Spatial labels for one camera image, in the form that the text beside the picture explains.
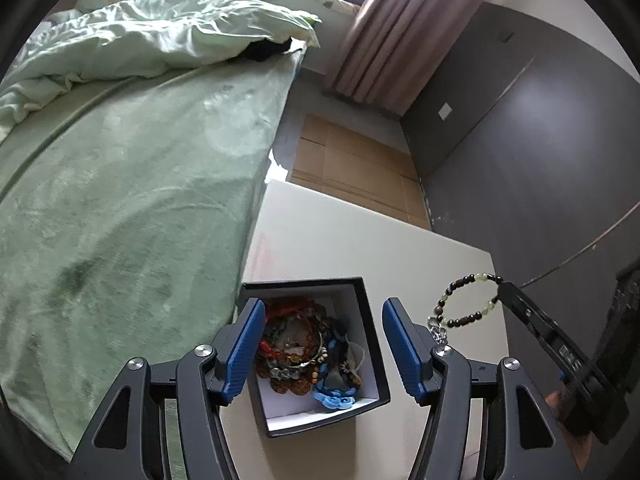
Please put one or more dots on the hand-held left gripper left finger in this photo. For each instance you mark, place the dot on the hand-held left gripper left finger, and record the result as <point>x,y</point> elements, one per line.
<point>245,355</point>

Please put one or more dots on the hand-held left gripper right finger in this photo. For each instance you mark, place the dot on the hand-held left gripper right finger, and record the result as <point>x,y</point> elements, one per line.
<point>405,355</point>

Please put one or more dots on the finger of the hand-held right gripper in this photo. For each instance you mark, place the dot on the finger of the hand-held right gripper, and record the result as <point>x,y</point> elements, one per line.
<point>530,317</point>

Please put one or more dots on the black jewelry box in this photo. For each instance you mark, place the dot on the black jewelry box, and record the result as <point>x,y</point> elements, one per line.
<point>300,292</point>

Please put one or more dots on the white padded low table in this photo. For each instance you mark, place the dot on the white padded low table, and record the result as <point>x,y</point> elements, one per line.
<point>310,230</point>

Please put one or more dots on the dark grey wardrobe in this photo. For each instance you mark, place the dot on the dark grey wardrobe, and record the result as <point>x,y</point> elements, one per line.
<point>525,135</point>

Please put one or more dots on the green bed sheet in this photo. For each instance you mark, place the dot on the green bed sheet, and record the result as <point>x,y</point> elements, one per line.
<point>125,210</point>

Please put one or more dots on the flat cardboard sheets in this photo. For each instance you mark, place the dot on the flat cardboard sheets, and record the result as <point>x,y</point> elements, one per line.
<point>350,160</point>

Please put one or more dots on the pink curtain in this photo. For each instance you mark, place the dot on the pink curtain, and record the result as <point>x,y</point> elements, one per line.
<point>395,35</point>

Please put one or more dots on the pale green duvet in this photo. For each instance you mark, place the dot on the pale green duvet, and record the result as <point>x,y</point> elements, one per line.
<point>150,30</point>

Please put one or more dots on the white wall socket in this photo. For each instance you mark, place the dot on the white wall socket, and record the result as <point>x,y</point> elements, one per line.
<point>445,111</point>

